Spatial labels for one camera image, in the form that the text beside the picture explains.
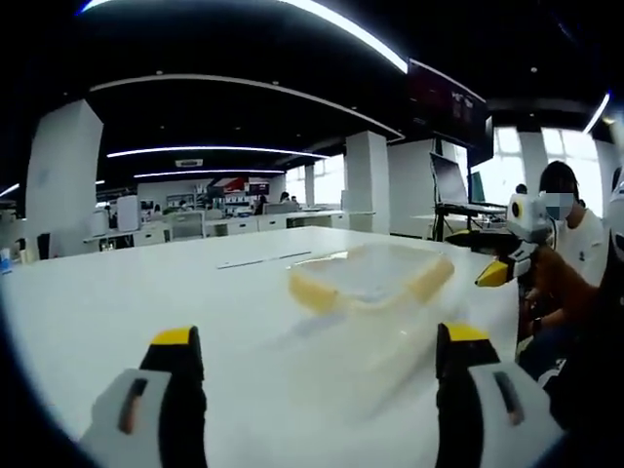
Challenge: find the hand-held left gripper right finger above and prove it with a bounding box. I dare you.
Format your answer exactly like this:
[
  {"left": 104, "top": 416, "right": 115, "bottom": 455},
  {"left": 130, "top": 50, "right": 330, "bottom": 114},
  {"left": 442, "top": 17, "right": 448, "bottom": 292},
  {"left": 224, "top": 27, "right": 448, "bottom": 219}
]
[{"left": 434, "top": 321, "right": 570, "bottom": 468}]

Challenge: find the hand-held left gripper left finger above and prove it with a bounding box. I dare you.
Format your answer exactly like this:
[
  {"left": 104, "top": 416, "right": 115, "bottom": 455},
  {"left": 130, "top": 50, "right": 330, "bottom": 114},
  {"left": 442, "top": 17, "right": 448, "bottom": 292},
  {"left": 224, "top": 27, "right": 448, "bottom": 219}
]
[{"left": 79, "top": 324, "right": 210, "bottom": 468}]

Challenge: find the clear lid with yellow latches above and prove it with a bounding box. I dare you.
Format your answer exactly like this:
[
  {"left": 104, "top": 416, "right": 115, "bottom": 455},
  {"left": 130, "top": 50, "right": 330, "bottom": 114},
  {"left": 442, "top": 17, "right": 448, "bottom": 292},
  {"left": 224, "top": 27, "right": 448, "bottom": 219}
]
[{"left": 286, "top": 242, "right": 458, "bottom": 316}]

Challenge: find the black stand desk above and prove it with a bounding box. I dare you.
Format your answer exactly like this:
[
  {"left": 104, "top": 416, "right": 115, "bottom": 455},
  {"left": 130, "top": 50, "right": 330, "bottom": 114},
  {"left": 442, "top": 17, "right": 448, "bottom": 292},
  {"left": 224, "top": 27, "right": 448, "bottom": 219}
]
[{"left": 431, "top": 202, "right": 509, "bottom": 244}]

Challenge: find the green board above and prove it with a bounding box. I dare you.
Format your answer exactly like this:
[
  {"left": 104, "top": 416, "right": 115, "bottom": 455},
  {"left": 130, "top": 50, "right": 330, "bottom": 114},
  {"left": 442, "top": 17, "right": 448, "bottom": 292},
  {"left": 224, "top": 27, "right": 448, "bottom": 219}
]
[{"left": 470, "top": 170, "right": 488, "bottom": 205}]

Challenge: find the grey standing screen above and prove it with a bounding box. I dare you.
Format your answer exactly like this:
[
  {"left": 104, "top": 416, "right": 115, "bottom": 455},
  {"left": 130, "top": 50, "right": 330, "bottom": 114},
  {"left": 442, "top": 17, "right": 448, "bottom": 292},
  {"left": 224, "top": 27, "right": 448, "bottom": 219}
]
[{"left": 428, "top": 150, "right": 472, "bottom": 206}]

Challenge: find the person's dark clothing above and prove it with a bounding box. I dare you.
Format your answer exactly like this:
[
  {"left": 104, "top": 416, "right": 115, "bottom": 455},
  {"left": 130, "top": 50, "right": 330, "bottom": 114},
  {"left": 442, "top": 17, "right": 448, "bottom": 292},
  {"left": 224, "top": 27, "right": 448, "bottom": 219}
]
[{"left": 516, "top": 233, "right": 624, "bottom": 440}]

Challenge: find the hanging dark monitor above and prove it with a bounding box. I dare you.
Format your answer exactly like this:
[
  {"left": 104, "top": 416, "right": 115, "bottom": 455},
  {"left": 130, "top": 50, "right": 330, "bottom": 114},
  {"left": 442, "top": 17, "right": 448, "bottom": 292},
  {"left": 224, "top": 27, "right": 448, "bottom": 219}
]
[{"left": 407, "top": 58, "right": 493, "bottom": 165}]

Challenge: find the row of white cabinets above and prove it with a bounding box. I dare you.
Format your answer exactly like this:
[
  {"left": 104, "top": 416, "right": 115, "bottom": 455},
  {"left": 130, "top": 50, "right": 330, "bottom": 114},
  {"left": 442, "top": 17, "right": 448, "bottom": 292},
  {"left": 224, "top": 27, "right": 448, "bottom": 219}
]
[{"left": 82, "top": 209, "right": 376, "bottom": 251}]

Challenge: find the tall white appliance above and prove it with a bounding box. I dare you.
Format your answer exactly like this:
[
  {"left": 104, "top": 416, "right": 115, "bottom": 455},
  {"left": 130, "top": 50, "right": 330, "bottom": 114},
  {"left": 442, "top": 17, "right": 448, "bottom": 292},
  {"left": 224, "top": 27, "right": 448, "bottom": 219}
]
[{"left": 116, "top": 194, "right": 141, "bottom": 232}]

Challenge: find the long ceiling light strip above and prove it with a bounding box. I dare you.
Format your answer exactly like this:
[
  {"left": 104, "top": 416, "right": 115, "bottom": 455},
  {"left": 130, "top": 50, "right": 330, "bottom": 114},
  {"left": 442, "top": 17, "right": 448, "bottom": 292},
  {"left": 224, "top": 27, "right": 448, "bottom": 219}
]
[{"left": 80, "top": 0, "right": 410, "bottom": 75}]

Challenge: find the thin ceiling light strip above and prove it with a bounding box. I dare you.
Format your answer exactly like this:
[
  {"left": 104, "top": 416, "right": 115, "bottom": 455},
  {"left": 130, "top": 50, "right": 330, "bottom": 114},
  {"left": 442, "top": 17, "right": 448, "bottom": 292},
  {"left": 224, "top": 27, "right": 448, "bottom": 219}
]
[{"left": 105, "top": 144, "right": 329, "bottom": 160}]

